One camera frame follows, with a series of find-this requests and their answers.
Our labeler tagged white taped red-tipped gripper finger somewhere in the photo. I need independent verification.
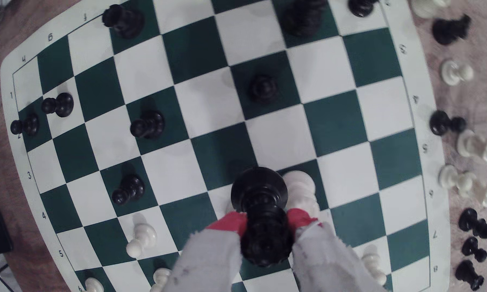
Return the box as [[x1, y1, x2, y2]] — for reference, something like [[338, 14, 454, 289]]
[[162, 211, 249, 292], [287, 208, 390, 292]]

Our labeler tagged white chess pawn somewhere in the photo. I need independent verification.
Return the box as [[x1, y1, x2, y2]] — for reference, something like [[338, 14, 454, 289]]
[[125, 223, 158, 259], [361, 244, 388, 286], [149, 267, 173, 292], [84, 277, 105, 292], [438, 164, 477, 193], [440, 59, 475, 87]]

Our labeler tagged black chess pawn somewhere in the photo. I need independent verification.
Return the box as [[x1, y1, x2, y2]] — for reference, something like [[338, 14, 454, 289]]
[[41, 92, 75, 118], [429, 110, 468, 136], [10, 113, 40, 137], [111, 174, 146, 206], [248, 74, 280, 104], [461, 236, 487, 263], [129, 109, 166, 140], [347, 0, 377, 18]]

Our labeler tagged green and white chess mat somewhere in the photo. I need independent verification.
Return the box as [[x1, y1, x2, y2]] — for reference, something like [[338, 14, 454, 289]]
[[0, 0, 451, 292]]

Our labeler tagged black chess rook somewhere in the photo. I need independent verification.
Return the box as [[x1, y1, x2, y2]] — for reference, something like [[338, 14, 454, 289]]
[[455, 260, 485, 292], [102, 4, 145, 40]]

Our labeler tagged black chess bishop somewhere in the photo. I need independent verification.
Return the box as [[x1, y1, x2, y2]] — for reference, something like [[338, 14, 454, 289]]
[[458, 208, 487, 240]]

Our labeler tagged white chess knight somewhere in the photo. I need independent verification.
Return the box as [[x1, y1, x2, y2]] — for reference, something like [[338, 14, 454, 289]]
[[456, 129, 487, 163], [466, 174, 487, 208]]

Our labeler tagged black chess knight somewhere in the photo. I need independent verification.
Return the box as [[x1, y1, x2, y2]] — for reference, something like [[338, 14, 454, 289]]
[[432, 14, 472, 46]]

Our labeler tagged white chess rook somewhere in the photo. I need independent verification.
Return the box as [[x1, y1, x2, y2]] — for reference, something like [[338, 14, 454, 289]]
[[411, 0, 452, 19]]

